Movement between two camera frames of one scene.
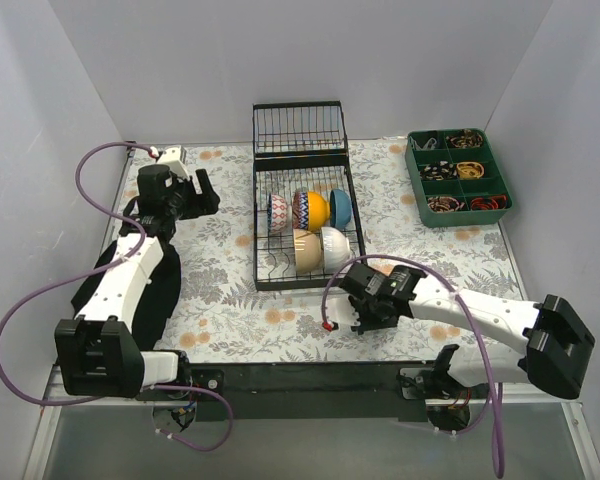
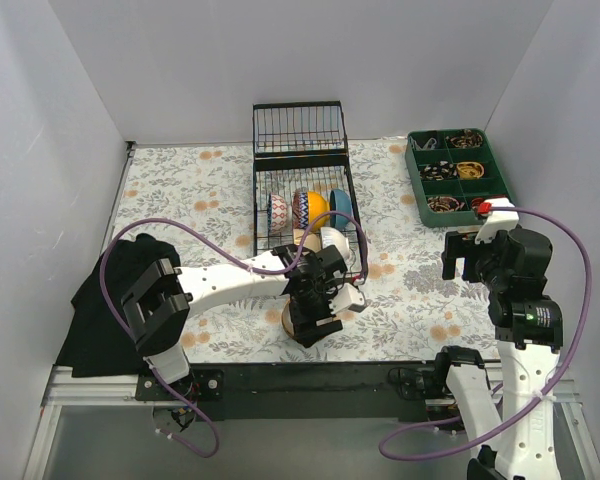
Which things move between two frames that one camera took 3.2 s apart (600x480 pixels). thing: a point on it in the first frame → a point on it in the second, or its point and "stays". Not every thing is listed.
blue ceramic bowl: [340, 209] stays
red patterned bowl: [300, 211] stays
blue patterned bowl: [278, 213] stays
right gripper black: [359, 282] → [456, 255]
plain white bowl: [335, 249] stays
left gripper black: [195, 190] → [317, 329]
